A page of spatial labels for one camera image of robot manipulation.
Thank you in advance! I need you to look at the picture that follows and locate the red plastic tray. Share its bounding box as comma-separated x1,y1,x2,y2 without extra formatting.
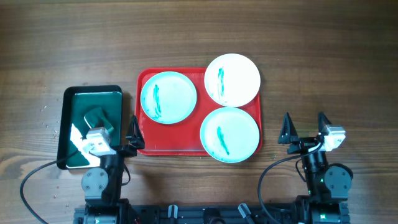
134,67,263,157

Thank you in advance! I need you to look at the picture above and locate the light blue plate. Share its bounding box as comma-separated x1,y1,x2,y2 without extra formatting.
140,71,197,124
200,107,260,163

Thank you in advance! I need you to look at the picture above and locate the black water tray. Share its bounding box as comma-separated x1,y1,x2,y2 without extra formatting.
57,85,123,170

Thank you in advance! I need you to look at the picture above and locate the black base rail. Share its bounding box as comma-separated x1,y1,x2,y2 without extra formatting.
73,202,351,224

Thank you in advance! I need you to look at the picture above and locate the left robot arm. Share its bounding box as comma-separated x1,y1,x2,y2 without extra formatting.
73,116,145,224

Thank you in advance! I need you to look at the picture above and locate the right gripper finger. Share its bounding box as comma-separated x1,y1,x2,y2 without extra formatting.
318,111,331,134
278,113,299,144

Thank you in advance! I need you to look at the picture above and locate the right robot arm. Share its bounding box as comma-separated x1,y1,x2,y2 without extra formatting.
278,112,353,223

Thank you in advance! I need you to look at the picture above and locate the white pink plate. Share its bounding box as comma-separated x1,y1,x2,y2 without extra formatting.
204,54,261,107

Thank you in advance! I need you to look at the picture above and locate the green yellow sponge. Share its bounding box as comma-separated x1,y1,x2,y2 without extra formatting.
83,107,114,134

